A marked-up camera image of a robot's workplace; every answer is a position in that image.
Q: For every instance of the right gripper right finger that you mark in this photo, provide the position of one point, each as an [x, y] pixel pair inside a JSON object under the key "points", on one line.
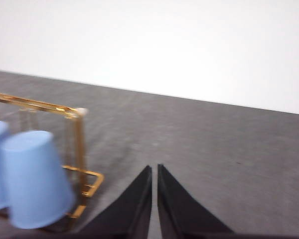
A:
{"points": [[179, 214]]}

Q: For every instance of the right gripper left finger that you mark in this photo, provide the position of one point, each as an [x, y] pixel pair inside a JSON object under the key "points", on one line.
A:
{"points": [[129, 214]]}

